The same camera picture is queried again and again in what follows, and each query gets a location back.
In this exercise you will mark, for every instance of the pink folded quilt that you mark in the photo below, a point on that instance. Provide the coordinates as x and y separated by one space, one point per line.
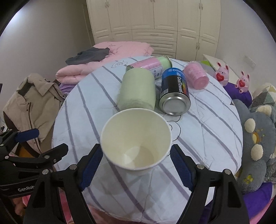
72 74

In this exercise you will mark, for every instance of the pink green towel canister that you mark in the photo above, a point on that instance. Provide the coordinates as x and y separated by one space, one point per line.
156 65

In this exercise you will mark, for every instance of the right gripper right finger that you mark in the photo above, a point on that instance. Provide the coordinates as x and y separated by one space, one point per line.
215 194

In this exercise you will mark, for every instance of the geometric patterned pillow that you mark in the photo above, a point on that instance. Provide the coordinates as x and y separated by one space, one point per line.
264 100

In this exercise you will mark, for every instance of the dark grey garment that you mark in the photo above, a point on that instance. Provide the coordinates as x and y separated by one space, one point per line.
91 55

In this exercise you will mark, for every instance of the grey paw plush pillow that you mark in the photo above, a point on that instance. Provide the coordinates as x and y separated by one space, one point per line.
258 126

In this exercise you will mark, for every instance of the beige jacket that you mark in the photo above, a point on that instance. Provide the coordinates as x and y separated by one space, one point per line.
35 104

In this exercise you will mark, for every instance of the green fuzzy cylinder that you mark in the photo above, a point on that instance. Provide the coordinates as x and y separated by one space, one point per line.
137 90

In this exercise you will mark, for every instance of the right pink pig plush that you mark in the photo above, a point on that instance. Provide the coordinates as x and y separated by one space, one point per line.
243 83

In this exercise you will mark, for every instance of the pink plastic cup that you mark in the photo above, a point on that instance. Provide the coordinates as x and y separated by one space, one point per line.
196 75

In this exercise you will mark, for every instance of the blue black metal can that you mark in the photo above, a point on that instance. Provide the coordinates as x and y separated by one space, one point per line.
174 93

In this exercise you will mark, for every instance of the white paper cup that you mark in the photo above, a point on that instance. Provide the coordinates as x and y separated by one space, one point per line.
136 140

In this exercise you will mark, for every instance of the cream wardrobe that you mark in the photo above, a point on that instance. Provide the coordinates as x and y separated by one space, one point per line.
183 29

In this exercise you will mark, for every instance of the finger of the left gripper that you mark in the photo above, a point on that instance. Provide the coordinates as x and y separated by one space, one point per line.
46 159
27 135

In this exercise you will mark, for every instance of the purple blanket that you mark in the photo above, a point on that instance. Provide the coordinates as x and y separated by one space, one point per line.
233 92

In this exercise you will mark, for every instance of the pink pig plush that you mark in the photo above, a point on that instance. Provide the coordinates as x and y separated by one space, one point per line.
243 83
222 74

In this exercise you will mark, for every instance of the left pink pig plush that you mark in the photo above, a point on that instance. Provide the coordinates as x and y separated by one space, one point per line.
222 74

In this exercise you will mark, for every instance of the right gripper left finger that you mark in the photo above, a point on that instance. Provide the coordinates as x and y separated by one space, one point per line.
45 206

